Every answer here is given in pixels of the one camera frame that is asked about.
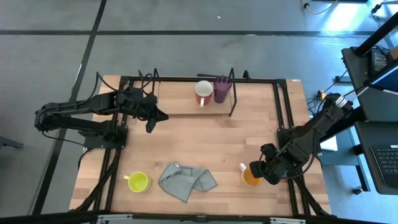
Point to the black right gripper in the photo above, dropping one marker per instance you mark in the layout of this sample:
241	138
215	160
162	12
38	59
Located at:
273	168

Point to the black desk with laptop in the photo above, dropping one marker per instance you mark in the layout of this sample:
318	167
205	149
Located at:
373	105

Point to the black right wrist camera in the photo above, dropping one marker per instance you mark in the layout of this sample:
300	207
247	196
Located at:
270	150

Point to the silver bracket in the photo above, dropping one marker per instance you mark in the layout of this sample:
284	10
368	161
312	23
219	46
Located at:
287	221
115	218

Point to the grey furniture foot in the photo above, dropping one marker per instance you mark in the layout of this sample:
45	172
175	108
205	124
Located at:
9	143

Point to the grey cloth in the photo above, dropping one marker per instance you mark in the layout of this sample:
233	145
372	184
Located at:
183	183

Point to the purple plastic tumbler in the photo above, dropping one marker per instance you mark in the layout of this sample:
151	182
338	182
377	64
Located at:
221	90

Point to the black caster wheel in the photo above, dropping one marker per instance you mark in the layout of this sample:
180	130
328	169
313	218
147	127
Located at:
358	190

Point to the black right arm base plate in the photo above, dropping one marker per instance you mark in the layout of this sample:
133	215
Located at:
281	133

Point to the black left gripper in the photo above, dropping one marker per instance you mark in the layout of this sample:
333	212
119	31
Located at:
140	104

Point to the black rig crossbar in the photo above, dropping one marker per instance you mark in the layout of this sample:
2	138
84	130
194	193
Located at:
46	217

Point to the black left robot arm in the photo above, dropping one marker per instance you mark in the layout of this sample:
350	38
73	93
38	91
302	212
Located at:
77	107

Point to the laptop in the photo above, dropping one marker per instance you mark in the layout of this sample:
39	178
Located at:
388	79

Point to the yellow power plug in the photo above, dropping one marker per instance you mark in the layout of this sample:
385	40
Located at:
321	94

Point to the black power adapter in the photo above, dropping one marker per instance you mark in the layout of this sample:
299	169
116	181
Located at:
379	60

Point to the black keyboard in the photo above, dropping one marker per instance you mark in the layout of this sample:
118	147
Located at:
388	161

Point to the black aluminium table frame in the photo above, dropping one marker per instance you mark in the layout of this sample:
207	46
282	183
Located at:
264	81

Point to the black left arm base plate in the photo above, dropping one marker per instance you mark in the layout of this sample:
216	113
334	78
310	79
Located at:
93	140

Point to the yellow-green mug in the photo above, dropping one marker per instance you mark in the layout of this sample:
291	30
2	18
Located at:
138	182

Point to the black diagonal beam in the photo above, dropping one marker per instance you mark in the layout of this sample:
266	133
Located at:
376	35

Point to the black desk with keyboard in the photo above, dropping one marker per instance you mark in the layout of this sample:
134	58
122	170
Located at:
367	174

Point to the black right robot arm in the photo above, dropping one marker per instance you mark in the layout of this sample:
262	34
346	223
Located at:
323	121

